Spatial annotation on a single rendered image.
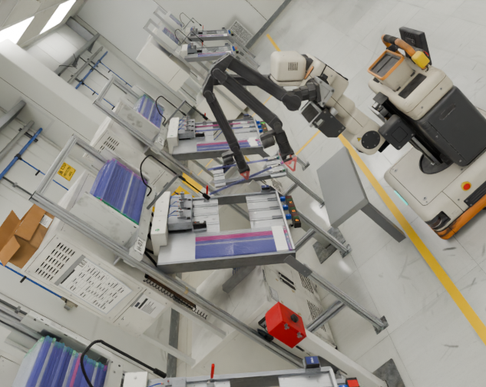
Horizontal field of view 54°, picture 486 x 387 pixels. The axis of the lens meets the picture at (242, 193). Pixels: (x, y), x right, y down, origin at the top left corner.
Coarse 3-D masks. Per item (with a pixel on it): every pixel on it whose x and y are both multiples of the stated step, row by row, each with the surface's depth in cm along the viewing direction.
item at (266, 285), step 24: (216, 288) 316; (240, 288) 291; (264, 288) 270; (288, 288) 293; (312, 288) 322; (240, 312) 274; (264, 312) 264; (312, 312) 293; (192, 336) 302; (216, 336) 279; (240, 336) 271; (216, 360) 278; (240, 360) 280; (264, 360) 281
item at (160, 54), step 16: (160, 32) 678; (144, 48) 676; (160, 48) 690; (176, 48) 681; (192, 48) 717; (208, 48) 741; (224, 48) 732; (144, 64) 687; (160, 64) 688; (176, 64) 690; (176, 80) 700; (192, 80) 703; (224, 96) 713; (208, 112) 726; (224, 112) 728; (240, 112) 730
